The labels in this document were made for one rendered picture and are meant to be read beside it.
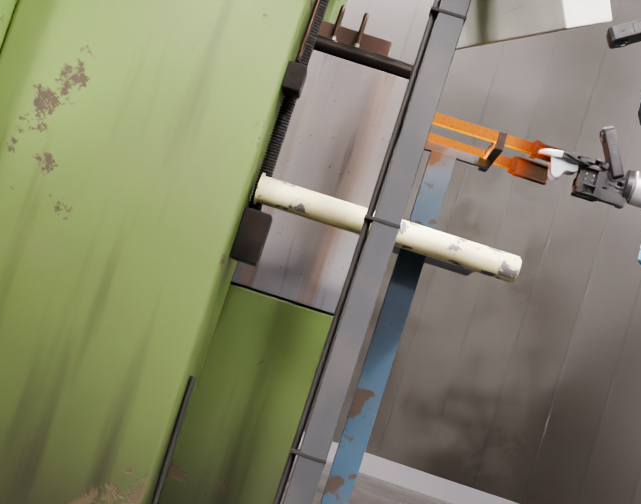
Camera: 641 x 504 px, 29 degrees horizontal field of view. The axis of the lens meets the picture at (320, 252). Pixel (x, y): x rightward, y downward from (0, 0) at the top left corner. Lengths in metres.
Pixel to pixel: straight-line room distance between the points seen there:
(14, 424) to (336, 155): 0.74
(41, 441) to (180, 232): 0.38
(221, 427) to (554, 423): 2.99
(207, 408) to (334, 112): 0.57
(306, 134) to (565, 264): 2.98
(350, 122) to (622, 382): 3.01
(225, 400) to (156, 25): 0.67
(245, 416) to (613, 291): 3.08
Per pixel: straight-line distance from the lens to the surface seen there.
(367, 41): 2.34
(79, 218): 1.99
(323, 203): 2.01
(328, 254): 2.23
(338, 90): 2.28
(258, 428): 2.23
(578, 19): 1.79
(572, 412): 5.10
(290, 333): 2.23
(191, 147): 1.98
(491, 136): 2.78
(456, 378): 5.10
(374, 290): 1.79
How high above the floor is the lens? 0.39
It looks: 5 degrees up
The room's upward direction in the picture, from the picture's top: 18 degrees clockwise
